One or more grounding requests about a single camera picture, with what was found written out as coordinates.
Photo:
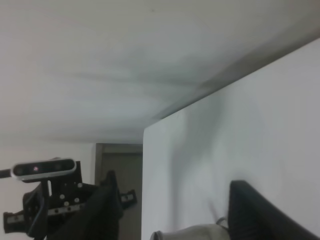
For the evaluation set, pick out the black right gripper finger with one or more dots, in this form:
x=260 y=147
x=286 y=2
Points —
x=253 y=217

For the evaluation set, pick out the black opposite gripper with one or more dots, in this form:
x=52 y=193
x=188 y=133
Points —
x=65 y=208

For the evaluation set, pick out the stainless steel teapot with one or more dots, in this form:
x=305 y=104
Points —
x=196 y=232

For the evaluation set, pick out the silver depth camera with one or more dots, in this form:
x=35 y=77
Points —
x=37 y=170

